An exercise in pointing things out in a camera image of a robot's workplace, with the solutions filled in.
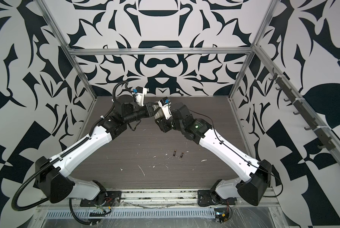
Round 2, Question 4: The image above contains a black wall hook rack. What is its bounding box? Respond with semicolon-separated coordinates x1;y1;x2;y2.
270;68;336;151

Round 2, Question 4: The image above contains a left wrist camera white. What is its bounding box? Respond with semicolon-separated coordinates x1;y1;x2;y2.
133;86;149;106

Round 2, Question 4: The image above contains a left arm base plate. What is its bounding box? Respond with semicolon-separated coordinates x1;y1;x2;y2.
80;191;122;207

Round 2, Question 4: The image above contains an aluminium frame back bar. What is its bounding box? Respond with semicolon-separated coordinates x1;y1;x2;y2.
68;47;252;56

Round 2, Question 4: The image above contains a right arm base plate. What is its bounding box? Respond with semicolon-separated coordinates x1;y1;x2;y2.
197;190;237;207

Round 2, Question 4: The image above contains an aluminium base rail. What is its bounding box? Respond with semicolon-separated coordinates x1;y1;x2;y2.
35;187;280;210

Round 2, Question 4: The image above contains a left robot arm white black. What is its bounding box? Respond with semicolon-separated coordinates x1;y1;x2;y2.
36;95;160;203

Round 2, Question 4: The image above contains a black corrugated cable conduit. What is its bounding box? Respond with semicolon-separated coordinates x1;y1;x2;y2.
11;162;105;226

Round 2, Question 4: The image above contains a small green circuit board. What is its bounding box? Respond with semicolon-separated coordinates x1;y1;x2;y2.
215;207;233;223

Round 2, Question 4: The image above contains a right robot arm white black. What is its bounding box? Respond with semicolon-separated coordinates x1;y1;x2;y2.
153;103;271;206

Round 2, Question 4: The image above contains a white remote control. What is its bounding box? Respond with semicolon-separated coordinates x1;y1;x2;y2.
154;107;164;119

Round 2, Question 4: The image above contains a white slotted cable duct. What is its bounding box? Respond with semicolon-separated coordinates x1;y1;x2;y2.
44;207;216;219

